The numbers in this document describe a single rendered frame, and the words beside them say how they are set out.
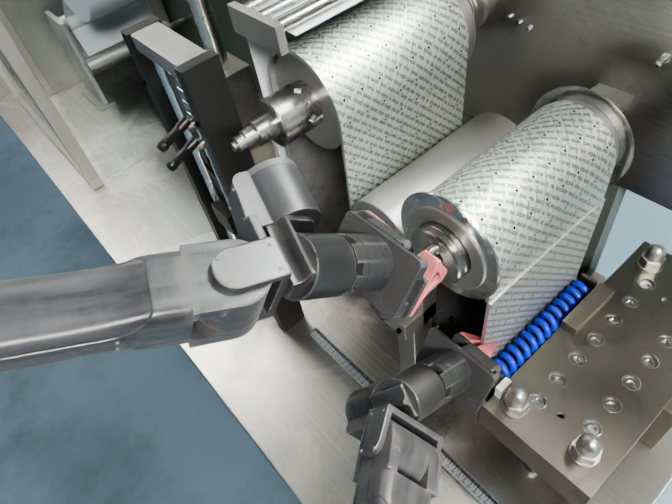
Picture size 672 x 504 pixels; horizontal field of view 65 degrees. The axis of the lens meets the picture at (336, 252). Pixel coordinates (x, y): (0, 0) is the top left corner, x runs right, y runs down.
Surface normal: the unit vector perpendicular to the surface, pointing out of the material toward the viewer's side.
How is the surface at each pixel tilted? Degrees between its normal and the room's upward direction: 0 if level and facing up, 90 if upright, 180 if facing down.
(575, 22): 90
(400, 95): 92
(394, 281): 49
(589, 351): 0
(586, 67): 90
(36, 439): 0
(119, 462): 0
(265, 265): 25
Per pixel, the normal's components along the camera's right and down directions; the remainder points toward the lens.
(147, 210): -0.14, -0.64
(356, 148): 0.65, 0.54
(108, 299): 0.16, -0.44
